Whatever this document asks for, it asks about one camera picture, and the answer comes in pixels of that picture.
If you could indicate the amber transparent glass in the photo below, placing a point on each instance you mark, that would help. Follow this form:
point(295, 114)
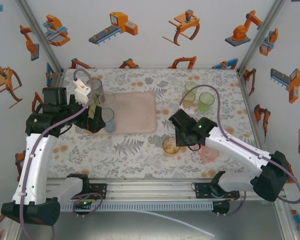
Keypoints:
point(188, 102)
point(170, 148)
point(91, 112)

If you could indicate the blue transparent glass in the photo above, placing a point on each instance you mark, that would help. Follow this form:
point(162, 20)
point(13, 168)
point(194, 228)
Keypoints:
point(110, 125)

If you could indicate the salmon pink glass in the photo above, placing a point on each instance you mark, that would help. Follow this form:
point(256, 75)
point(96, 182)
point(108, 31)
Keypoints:
point(211, 156)

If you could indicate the clear transparent glass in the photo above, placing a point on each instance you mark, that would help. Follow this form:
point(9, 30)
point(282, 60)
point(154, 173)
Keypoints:
point(107, 98)

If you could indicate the green transparent glass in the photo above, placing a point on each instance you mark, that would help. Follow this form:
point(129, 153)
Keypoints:
point(94, 100)
point(206, 102)
point(190, 86)

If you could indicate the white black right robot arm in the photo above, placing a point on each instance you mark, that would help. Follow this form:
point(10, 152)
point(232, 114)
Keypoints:
point(240, 147)

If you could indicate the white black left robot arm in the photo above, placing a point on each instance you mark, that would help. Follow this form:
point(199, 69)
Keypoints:
point(37, 162)

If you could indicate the pink plastic tray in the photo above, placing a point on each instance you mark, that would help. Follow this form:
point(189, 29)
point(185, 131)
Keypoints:
point(137, 112)

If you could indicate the tall grey transparent glass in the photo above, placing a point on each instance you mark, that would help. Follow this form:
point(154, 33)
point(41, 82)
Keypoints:
point(93, 85)

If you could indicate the floral patterned table cover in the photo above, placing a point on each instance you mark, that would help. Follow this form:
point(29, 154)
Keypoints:
point(140, 160)

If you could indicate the black controller board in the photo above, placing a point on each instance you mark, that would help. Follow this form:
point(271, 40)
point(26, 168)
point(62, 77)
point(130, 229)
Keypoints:
point(83, 203)
point(221, 207)

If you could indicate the thin white tube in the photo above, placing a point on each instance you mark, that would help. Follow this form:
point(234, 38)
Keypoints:
point(190, 226)

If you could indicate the aluminium side rail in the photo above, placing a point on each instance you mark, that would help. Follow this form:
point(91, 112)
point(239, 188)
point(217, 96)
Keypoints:
point(61, 79)
point(242, 80)

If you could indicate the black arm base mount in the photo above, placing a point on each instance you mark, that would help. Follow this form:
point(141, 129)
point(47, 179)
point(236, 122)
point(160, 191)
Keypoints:
point(202, 191)
point(100, 191)

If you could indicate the wide aluminium base rail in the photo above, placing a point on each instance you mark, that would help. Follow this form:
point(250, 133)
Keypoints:
point(152, 190)

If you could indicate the aluminium frame post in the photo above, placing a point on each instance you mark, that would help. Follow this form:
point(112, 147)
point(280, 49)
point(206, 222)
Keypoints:
point(41, 37)
point(260, 37)

